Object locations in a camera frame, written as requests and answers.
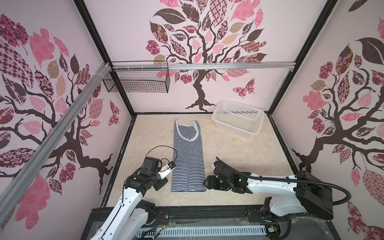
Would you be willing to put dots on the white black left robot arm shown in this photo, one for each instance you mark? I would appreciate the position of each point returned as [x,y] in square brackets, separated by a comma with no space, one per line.
[131,211]

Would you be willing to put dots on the silver aluminium back rail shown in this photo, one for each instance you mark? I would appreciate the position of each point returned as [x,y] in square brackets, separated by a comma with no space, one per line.
[211,66]

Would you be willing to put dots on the silver aluminium left rail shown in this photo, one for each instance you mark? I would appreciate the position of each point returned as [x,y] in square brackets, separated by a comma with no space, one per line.
[24,178]

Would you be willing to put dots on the black wire mesh basket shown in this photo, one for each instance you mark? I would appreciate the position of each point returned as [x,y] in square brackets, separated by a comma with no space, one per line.
[138,77]

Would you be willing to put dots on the white plastic laundry basket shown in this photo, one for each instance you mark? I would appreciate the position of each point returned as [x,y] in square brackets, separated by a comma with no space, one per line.
[238,118]

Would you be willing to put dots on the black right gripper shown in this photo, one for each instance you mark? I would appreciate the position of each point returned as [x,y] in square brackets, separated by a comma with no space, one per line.
[210,182]

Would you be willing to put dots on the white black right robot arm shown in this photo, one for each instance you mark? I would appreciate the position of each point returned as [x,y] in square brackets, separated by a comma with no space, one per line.
[296,194]

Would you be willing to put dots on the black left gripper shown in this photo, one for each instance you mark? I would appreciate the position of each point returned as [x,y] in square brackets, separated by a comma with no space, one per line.
[161,183]

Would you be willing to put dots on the silver aluminium rail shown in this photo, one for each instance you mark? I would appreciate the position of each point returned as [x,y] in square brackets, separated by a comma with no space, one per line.
[211,66]
[24,178]

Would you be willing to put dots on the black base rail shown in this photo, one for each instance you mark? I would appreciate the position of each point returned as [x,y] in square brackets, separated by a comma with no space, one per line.
[183,214]

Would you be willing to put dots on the white slotted cable duct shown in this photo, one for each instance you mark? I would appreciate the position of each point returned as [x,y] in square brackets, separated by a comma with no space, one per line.
[219,231]

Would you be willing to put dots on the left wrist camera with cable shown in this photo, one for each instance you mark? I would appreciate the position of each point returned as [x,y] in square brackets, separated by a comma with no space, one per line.
[167,169]

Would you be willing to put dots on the blue white striped tank top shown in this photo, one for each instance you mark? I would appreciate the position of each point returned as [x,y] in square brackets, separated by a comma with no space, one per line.
[189,174]

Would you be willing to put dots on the black metal frame post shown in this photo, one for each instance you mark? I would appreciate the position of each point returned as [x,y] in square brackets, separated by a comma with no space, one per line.
[91,27]

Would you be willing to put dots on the black right frame post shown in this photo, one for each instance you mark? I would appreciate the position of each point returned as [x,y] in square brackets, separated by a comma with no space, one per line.
[312,37]

